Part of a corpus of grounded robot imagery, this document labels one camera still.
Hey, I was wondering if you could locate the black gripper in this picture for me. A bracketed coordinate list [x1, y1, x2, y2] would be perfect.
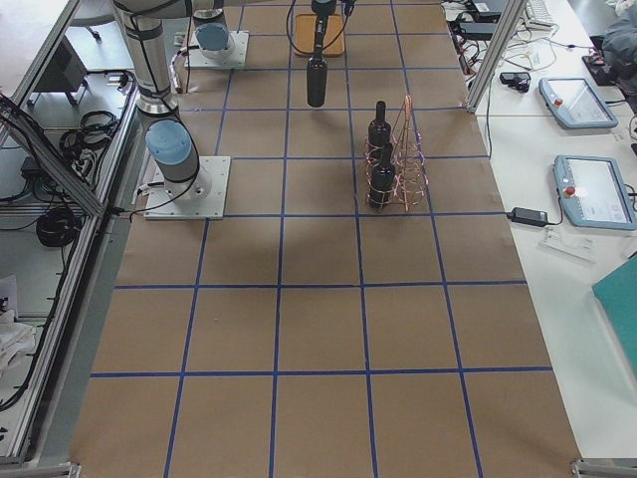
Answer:
[311, 0, 334, 18]

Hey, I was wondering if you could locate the dark wine bottle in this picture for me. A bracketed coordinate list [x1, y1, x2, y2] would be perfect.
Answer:
[306, 18, 328, 108]
[367, 101, 391, 159]
[368, 142, 395, 209]

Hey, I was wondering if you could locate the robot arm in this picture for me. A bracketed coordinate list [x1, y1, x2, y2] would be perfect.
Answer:
[111, 1, 230, 198]
[192, 0, 232, 59]

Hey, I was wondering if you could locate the wooden tray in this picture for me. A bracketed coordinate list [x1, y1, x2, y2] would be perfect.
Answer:
[291, 13, 346, 58]

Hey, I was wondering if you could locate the teach pendant far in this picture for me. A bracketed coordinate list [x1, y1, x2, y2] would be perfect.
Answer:
[538, 78, 618, 129]

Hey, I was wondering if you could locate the teach pendant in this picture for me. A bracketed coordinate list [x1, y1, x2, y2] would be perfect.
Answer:
[538, 78, 618, 129]
[553, 155, 636, 231]

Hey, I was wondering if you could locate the black power brick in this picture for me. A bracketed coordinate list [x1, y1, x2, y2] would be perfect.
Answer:
[507, 207, 548, 227]

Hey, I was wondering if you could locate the teach pendant near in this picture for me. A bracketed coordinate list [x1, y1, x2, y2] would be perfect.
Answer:
[553, 155, 636, 231]

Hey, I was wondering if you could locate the teal board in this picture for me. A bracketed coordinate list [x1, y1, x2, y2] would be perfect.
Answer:
[592, 257, 636, 367]

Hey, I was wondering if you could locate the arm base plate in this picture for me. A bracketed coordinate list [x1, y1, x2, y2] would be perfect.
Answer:
[142, 156, 231, 220]
[186, 31, 250, 70]

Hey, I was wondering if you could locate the copper wire wine basket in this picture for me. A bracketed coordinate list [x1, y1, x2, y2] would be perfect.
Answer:
[365, 95, 428, 212]

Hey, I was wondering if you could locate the aluminium frame post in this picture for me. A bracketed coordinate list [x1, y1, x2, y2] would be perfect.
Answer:
[465, 0, 526, 114]

